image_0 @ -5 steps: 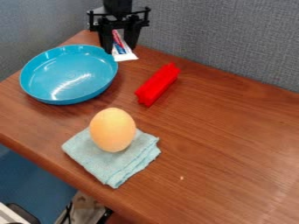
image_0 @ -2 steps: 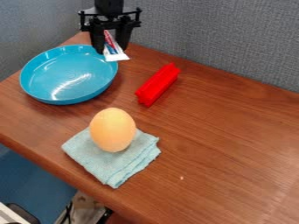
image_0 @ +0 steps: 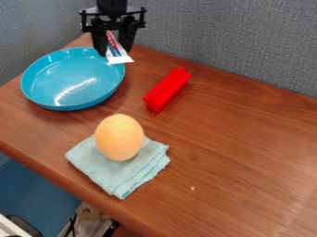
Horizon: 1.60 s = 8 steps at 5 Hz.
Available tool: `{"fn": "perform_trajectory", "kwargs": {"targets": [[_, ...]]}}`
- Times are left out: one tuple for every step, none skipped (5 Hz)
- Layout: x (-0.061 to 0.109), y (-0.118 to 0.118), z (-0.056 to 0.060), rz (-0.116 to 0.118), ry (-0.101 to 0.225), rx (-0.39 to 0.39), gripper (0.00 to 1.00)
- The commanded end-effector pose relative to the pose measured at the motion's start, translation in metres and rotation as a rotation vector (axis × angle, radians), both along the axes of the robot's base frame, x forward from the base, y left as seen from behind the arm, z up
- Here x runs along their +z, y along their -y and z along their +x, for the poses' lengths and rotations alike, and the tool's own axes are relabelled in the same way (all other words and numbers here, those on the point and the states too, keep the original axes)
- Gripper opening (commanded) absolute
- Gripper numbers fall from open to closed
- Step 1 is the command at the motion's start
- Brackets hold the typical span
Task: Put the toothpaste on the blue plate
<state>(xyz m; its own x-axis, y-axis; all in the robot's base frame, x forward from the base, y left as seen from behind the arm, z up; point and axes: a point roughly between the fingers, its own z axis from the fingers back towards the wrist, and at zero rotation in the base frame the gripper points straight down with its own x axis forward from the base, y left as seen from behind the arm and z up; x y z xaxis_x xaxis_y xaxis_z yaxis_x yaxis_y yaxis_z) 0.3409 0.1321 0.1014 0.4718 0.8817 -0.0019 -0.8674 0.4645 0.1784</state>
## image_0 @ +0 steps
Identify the white toothpaste tube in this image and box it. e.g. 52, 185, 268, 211
106, 31, 134, 64

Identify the orange egg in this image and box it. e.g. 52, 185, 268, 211
94, 114, 145, 161

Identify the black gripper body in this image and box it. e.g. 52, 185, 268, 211
79, 0, 146, 32

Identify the grey object under table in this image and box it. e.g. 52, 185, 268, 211
58, 203, 120, 237

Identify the red plastic block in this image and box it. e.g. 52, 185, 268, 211
143, 67, 191, 113

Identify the white black object bottom left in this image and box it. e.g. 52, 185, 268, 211
0, 214, 43, 237

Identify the blue plate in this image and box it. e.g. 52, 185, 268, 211
20, 47, 126, 111

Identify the light blue folded cloth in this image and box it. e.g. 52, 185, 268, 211
66, 136, 171, 200

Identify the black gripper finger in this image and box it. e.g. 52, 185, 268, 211
91, 18, 108, 56
119, 16, 139, 52

